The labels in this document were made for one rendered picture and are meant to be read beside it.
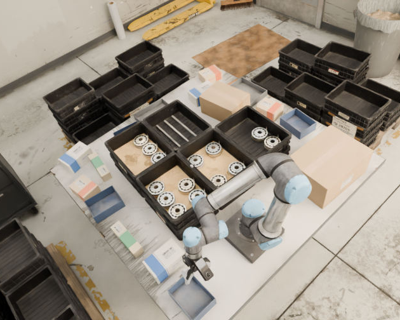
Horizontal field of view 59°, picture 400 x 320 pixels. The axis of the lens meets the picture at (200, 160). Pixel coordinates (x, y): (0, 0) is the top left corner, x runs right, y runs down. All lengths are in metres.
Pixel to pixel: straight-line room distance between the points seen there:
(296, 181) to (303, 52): 2.58
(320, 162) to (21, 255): 1.99
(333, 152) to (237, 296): 0.98
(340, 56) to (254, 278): 2.35
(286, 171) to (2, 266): 1.96
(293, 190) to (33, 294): 1.84
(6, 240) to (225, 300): 1.60
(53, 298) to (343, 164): 1.94
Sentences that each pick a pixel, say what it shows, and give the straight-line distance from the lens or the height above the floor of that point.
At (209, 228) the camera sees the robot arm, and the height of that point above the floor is 1.20.
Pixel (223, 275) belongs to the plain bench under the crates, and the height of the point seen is 0.70.
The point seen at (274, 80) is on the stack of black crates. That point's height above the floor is 0.27.
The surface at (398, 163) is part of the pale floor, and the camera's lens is 3.47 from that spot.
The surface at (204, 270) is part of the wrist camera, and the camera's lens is 1.63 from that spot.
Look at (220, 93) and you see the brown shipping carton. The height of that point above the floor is 0.86.
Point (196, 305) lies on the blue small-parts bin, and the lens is 1.92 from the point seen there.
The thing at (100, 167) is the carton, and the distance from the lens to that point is 2.48.
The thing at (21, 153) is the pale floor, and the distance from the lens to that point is 4.11.
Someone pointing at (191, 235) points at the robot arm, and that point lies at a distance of 1.48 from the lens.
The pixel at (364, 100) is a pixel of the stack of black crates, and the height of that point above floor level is 0.49.
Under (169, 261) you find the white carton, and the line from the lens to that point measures 1.94.
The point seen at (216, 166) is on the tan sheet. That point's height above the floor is 0.83.
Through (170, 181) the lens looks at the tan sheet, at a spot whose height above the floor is 0.83.
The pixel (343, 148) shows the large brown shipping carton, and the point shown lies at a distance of 2.22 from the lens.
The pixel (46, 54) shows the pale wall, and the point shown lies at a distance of 5.09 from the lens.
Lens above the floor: 2.52
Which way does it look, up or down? 49 degrees down
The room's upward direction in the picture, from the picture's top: 11 degrees counter-clockwise
